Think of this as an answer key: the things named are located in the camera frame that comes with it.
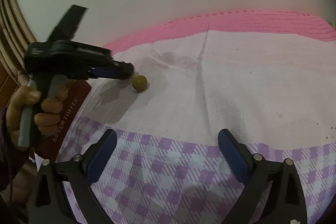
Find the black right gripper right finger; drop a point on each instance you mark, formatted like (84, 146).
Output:
(285, 202)

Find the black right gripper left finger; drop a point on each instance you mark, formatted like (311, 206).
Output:
(49, 199)

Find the small brown longan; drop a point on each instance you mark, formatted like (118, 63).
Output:
(139, 83)

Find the person left hand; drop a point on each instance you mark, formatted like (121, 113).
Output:
(43, 113)

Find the gold metal tin tray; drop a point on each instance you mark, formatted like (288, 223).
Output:
(49, 147)

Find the pink purple checked tablecloth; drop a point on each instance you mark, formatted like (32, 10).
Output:
(268, 77)

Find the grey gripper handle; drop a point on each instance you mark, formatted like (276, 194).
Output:
(29, 133)

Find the rattan chair frame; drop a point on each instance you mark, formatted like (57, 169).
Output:
(16, 36)

